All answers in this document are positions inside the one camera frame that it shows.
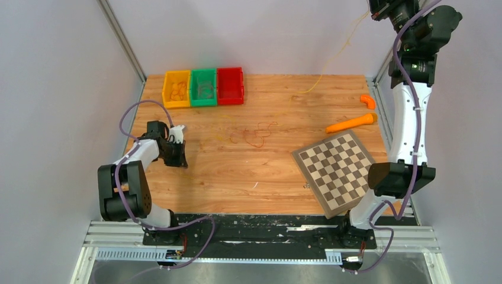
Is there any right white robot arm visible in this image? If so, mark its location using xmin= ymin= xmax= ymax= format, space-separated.
xmin=338 ymin=1 xmax=463 ymax=247

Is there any green plastic bin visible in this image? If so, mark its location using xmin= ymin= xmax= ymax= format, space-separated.
xmin=190 ymin=69 xmax=217 ymax=107

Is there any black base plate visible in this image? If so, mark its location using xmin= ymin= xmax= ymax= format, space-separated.
xmin=142 ymin=214 xmax=361 ymax=260

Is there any orange curved plastic piece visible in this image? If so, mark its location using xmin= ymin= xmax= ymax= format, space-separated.
xmin=359 ymin=95 xmax=376 ymax=110

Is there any wooden chessboard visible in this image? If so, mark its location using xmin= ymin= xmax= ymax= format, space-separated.
xmin=292 ymin=130 xmax=375 ymax=219

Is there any red plastic bin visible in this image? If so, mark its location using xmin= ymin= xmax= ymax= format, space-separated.
xmin=216 ymin=67 xmax=244 ymax=105

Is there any aluminium frame rail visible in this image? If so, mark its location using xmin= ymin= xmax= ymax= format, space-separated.
xmin=71 ymin=221 xmax=451 ymax=283

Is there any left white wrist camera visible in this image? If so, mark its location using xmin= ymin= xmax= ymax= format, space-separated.
xmin=168 ymin=125 xmax=186 ymax=144

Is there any yellow plastic bin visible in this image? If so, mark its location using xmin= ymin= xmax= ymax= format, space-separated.
xmin=162 ymin=70 xmax=191 ymax=109

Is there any purple robot hose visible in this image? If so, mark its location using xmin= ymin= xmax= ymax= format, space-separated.
xmin=341 ymin=0 xmax=444 ymax=274
xmin=114 ymin=99 xmax=217 ymax=270

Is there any right purple robot hose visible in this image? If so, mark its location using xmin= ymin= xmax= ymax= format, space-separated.
xmin=341 ymin=0 xmax=444 ymax=274

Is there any left purple robot hose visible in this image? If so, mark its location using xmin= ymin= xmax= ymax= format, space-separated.
xmin=114 ymin=99 xmax=217 ymax=270

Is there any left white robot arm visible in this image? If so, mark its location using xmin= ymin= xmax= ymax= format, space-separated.
xmin=97 ymin=121 xmax=188 ymax=245

